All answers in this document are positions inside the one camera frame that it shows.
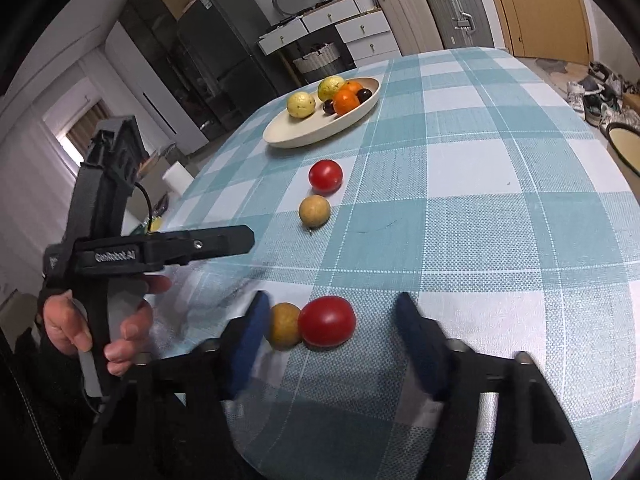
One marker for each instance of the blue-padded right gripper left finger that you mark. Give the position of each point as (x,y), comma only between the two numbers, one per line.
(239,345)

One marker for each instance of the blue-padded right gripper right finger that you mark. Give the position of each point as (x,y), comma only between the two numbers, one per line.
(427,348)

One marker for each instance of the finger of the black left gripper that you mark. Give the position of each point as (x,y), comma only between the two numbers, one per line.
(182,247)

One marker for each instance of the brown longan fruit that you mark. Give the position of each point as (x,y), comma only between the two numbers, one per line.
(284,332)
(314,211)

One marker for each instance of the red tomato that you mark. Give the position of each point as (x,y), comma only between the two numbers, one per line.
(327,322)
(325,176)

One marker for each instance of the pale yellow guava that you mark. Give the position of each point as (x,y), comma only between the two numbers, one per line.
(301,105)

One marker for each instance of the dark plum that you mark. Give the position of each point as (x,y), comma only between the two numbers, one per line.
(364,94)
(328,107)

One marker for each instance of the yellow-green guava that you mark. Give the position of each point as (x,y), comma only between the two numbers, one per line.
(329,86)

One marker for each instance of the orange tangerine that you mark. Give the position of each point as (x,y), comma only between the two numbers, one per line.
(345,101)
(352,86)

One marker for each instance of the white paper roll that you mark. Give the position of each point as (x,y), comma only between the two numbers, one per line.
(177,178)

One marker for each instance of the cream round plate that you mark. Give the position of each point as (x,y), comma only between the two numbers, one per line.
(284,131)

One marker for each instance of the teal white checked tablecloth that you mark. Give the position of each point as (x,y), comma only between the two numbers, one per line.
(473,187)

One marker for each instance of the black refrigerator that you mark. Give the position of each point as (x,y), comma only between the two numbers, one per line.
(221,37)

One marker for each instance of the woven laundry basket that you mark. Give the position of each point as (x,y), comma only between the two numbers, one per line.
(320,63)

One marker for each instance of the white drawer cabinet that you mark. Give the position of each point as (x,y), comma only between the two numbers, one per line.
(362,27)

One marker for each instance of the beige hard suitcase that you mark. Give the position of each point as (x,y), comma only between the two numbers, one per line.
(413,26)

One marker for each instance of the silver hard suitcase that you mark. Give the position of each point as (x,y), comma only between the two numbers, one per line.
(461,23)

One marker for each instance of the wooden door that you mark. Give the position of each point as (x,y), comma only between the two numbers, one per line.
(553,29)

